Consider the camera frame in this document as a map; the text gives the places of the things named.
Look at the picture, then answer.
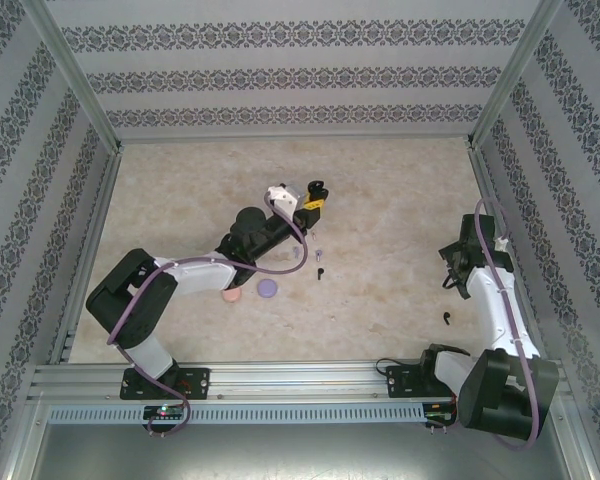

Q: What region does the grey metal shelf panel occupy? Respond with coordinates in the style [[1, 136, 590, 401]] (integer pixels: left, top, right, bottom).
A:
[[27, 422, 589, 480]]

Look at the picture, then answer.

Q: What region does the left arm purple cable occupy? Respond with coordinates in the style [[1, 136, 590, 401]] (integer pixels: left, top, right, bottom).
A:
[[107, 192, 311, 439]]

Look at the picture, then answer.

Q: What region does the right aluminium side rail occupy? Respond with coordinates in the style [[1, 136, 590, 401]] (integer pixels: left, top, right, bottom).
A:
[[465, 144, 551, 362]]

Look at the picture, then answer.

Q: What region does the aluminium side rail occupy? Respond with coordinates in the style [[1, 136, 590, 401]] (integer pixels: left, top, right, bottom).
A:
[[465, 144, 551, 362], [48, 147, 125, 365]]

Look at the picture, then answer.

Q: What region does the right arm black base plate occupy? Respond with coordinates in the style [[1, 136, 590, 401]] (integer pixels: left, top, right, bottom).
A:
[[385, 364, 456, 400]]

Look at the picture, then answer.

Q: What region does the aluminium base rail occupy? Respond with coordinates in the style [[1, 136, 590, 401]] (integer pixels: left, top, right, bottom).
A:
[[29, 360, 571, 401]]

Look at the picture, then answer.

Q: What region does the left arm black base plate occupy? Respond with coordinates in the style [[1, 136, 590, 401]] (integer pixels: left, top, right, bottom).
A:
[[119, 367, 212, 401]]

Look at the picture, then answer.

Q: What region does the left aluminium side rail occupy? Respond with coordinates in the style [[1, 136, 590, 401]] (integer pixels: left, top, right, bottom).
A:
[[48, 147, 125, 365]]

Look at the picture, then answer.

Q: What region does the slotted grey cable duct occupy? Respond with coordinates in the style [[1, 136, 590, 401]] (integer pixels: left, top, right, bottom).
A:
[[47, 403, 426, 425]]

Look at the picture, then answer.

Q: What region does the right aluminium frame post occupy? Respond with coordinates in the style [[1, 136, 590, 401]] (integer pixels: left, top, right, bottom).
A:
[[465, 0, 567, 150]]

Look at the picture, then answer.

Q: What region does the aluminium frame post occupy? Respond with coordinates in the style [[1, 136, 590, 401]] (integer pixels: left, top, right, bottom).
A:
[[465, 0, 567, 150], [27, 0, 125, 154]]

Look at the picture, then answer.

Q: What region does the left aluminium frame post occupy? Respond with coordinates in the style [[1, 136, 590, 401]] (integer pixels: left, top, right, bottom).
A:
[[27, 0, 125, 154]]

